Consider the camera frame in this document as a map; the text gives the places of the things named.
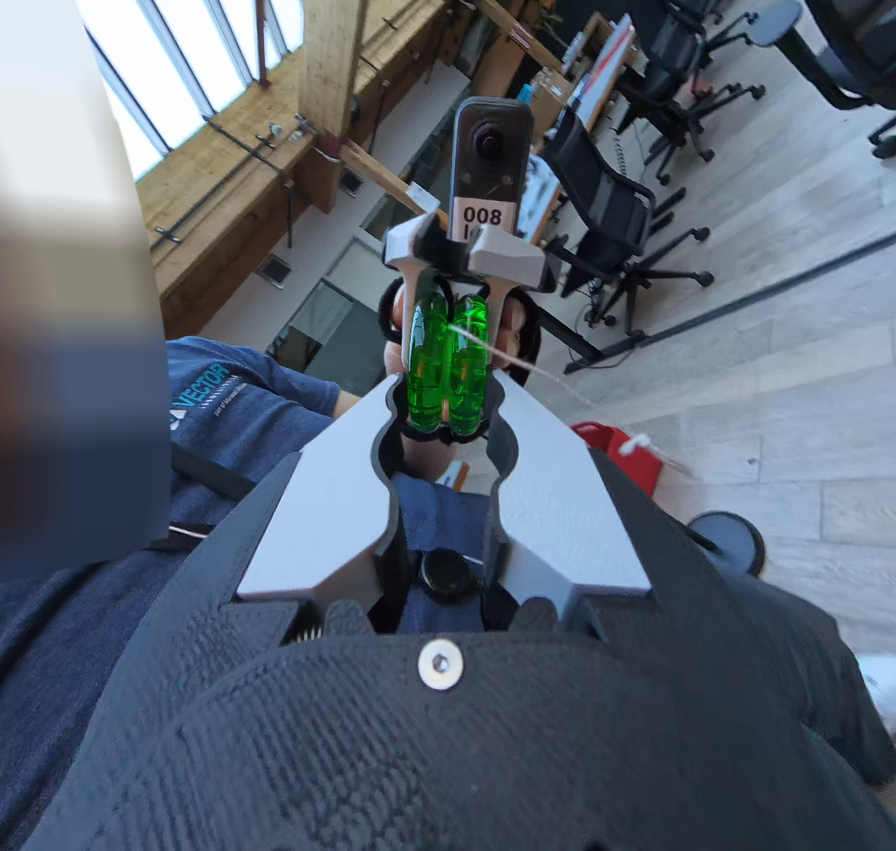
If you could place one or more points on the office desk with red sheet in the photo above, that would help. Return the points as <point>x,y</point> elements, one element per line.
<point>605,67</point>

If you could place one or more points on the white paper notice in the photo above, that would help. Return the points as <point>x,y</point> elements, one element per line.
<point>425,198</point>

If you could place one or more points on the black office chair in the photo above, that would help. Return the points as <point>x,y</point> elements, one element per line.
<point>616,214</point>
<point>665,39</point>

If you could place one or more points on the black round knob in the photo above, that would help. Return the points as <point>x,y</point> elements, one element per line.
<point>451,574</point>

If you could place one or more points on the person's white shoe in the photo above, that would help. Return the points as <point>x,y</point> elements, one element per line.
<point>878,683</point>

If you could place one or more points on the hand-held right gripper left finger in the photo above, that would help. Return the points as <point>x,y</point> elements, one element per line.
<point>322,515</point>

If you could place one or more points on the large wooden ceiling beam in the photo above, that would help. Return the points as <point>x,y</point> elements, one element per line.
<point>336,39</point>

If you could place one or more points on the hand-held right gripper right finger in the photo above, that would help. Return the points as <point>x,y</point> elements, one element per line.
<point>560,515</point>

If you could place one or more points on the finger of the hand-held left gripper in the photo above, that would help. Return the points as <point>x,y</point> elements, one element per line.
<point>406,245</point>
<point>511,259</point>

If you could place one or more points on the person's left hand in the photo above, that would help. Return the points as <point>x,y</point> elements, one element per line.
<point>434,460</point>

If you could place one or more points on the green yoyo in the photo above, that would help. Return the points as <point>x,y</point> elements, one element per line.
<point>427,368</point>

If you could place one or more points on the person's left forearm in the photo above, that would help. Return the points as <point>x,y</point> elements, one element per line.
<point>346,403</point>

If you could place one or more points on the rust red ceiling pipe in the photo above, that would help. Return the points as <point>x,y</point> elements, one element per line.
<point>260,25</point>

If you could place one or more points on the wooden post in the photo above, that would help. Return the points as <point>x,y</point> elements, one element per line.
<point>518,28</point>
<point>378,172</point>

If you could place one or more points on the red plastic crate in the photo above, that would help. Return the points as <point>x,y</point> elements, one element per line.
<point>623,462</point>

